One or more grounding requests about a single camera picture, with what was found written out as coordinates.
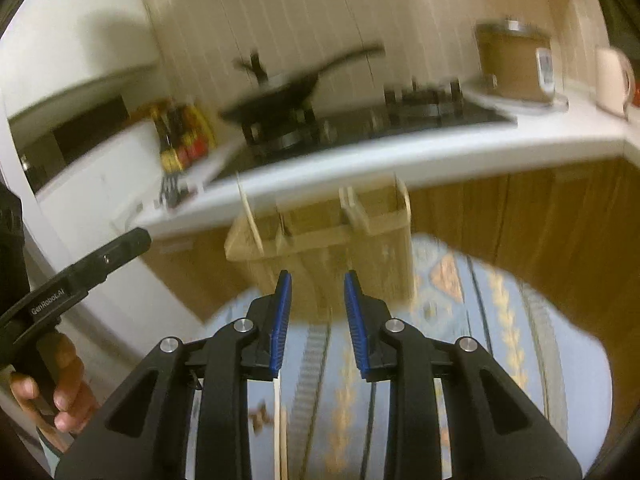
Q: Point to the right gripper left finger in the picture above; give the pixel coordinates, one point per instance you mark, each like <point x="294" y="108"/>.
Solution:
<point x="249" y="348"/>

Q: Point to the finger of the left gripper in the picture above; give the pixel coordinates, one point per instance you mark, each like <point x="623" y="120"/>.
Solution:
<point x="98" y="265"/>

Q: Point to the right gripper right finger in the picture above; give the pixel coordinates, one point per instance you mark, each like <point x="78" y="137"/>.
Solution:
<point x="387" y="349"/>

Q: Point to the left hand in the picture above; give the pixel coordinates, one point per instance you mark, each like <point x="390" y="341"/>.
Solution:
<point x="72" y="396"/>

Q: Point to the wooden chopstick left pair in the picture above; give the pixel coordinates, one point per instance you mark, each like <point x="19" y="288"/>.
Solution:
<point x="280" y="437"/>

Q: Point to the beige plastic utensil basket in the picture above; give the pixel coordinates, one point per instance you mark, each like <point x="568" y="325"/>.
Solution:
<point x="363" y="226"/>

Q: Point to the sauce bottle yellow label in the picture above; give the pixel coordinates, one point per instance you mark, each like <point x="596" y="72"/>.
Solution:
<point x="170" y="158"/>

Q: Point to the sauce bottle red label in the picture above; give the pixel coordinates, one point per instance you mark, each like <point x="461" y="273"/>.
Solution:
<point x="196" y="135"/>

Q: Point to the black gas stove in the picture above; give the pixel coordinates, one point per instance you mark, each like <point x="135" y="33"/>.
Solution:
<point x="403" y="111"/>

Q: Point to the black wok pan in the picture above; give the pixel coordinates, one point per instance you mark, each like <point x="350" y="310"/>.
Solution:
<point x="285" y="91"/>

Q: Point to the brown rice cooker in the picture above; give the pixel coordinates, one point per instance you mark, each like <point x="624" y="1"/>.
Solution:
<point x="516" y="60"/>

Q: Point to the white electric kettle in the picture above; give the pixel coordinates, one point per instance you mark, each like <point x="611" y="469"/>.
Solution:
<point x="615" y="83"/>

